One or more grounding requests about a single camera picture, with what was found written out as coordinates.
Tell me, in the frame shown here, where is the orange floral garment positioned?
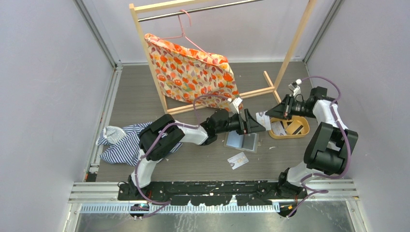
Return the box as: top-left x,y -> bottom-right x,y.
145,33 -> 239,110

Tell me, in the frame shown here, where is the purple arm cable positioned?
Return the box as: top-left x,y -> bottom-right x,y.
286,75 -> 352,218
133,94 -> 234,219

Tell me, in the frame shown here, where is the gold card in tray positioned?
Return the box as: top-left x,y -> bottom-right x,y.
285,121 -> 304,135

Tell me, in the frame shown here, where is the pink wire hanger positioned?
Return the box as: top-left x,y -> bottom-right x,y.
158,9 -> 221,63

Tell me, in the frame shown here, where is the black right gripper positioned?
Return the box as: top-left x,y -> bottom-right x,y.
266,94 -> 317,121

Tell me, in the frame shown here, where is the tan oval tray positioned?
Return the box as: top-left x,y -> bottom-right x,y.
268,116 -> 310,139

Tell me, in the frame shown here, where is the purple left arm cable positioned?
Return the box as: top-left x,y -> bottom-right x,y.
133,94 -> 234,219

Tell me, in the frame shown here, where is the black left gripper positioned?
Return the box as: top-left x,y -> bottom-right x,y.
216,108 -> 265,135

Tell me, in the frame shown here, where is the wooden clothes rack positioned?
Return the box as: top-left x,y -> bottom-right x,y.
129,0 -> 316,115

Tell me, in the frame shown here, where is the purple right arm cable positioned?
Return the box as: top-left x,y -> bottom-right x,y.
286,75 -> 352,218

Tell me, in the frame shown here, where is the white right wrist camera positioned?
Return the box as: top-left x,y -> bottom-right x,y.
288,79 -> 302,97

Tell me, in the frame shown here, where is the blue white striped shirt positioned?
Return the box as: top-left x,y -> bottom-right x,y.
96,121 -> 183,166

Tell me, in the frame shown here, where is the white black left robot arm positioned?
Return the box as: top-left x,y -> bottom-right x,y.
128,109 -> 265,200

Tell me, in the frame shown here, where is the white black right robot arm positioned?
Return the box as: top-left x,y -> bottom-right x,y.
265,87 -> 358,199

